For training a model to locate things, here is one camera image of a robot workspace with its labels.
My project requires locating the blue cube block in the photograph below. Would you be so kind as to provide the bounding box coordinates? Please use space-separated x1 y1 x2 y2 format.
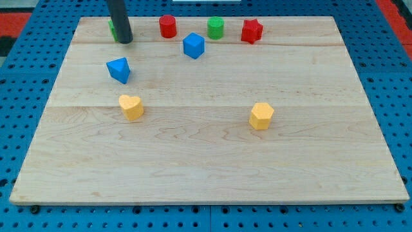
183 32 205 59

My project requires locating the red star block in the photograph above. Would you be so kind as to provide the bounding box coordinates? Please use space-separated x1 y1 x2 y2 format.
241 19 263 44

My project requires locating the light wooden board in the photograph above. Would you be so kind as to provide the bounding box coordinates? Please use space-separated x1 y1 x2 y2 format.
10 16 409 206

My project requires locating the yellow hexagon block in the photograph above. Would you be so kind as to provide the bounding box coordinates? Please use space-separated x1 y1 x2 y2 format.
249 102 274 130

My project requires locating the yellow heart block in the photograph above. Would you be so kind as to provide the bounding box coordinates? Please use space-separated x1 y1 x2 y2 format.
118 95 144 121

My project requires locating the green cylinder block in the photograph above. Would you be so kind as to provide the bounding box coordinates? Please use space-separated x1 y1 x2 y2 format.
207 16 224 40

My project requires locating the blue triangle block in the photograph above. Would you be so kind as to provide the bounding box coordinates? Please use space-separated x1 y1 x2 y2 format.
106 57 130 84

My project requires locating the red cylinder block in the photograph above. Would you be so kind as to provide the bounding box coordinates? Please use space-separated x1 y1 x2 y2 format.
158 15 177 38

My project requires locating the green block behind rod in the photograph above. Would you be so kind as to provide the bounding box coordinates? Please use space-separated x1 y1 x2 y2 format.
108 20 118 42

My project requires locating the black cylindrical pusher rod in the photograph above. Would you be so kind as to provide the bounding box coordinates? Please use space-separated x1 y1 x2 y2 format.
107 0 133 44

